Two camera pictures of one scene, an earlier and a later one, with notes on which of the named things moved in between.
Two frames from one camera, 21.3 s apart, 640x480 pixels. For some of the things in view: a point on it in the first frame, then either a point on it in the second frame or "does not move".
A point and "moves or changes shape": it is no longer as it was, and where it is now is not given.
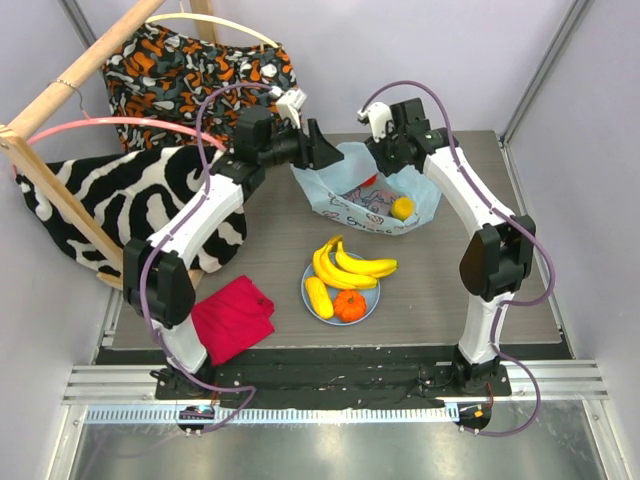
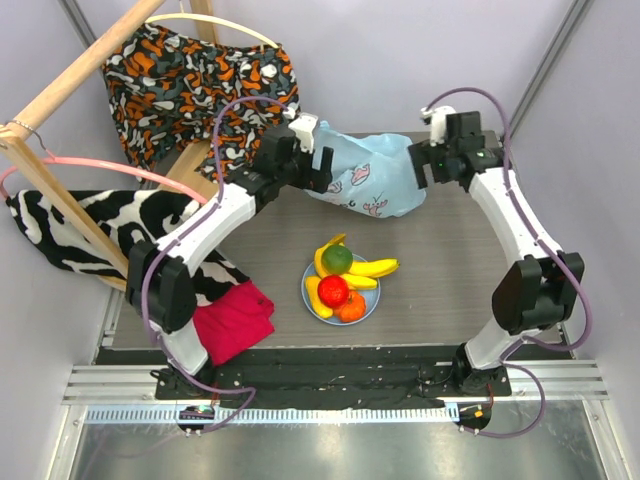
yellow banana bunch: (380, 268) does not move
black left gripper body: (284, 149) to (295, 173)
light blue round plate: (371, 296) does not move
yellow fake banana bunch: (328, 267) does not move
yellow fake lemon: (319, 297) does not move
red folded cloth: (233, 318) does not move
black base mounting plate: (333, 385) does not move
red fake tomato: (369, 182) to (333, 291)
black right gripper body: (382, 154) to (432, 163)
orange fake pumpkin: (349, 306) does not move
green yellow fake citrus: (402, 208) to (336, 259)
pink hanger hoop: (124, 120) to (98, 164)
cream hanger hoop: (214, 19) does not move
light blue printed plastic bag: (338, 193) moves or changes shape
